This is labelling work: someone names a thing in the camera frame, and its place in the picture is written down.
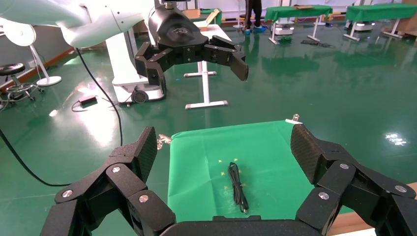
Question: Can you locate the white pole stand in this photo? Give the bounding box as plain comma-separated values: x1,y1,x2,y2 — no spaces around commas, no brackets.
232,0,245,30

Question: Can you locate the white round stand lamp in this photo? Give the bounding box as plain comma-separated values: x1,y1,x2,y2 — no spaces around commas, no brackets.
0,18,62,88

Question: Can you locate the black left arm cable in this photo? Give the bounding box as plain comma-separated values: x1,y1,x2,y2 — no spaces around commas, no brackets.
0,48,124,188

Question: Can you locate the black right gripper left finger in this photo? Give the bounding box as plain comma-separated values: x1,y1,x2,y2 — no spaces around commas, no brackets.
40,126,177,236

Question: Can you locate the large brown cardboard carton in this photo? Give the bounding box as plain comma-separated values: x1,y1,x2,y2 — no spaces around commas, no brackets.
381,13,417,37

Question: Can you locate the cardboard box with raised flaps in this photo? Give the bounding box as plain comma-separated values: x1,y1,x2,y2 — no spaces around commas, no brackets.
182,8,222,32

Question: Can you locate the black data cable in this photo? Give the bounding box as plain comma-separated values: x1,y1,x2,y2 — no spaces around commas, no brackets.
227,162,250,215

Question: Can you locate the low white robot base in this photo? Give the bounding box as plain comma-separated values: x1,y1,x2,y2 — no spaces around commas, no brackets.
345,20,375,32
271,18,296,36

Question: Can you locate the green covered table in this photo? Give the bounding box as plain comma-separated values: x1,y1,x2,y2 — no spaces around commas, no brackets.
264,4,333,45
343,2,417,42

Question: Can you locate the metal binder clip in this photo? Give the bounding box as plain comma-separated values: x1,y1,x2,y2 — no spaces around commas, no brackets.
157,133,173,150
285,114,303,125

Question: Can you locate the white table stand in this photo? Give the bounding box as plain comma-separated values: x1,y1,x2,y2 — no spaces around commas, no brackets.
184,23,233,110

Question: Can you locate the person in black trousers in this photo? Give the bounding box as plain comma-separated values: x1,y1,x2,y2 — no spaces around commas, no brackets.
243,0,267,35

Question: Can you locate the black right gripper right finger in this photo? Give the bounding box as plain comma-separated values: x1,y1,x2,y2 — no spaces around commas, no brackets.
290,123,417,236

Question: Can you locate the black round stool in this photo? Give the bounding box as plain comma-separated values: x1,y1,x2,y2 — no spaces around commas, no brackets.
0,62,45,102

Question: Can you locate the white robot base with column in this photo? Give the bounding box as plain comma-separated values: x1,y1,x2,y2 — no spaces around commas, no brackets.
105,30,165,105

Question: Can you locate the black power adapter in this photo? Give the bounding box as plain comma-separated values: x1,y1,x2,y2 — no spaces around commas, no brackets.
71,95,112,113

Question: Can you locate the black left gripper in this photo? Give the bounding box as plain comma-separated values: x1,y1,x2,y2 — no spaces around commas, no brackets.
134,6,249,96

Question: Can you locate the green table cloth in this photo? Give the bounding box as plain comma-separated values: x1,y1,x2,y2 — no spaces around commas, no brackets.
167,120,355,223

